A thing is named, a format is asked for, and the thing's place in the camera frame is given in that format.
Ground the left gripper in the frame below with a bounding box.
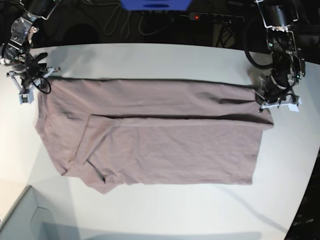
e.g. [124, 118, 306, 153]
[254, 74, 296, 108]

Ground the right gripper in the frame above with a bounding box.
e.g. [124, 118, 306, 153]
[10, 62, 50, 94]

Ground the pink t-shirt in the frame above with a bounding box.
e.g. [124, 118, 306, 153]
[35, 78, 274, 194]

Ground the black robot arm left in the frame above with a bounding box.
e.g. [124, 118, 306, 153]
[242, 0, 306, 113]

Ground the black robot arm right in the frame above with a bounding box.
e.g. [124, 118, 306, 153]
[0, 0, 60, 95]

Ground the black power strip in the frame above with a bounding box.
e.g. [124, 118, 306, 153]
[188, 12, 245, 24]

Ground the blue box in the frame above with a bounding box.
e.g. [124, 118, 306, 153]
[120, 0, 192, 11]

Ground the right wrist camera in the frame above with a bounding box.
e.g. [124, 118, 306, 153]
[6, 67, 61, 104]

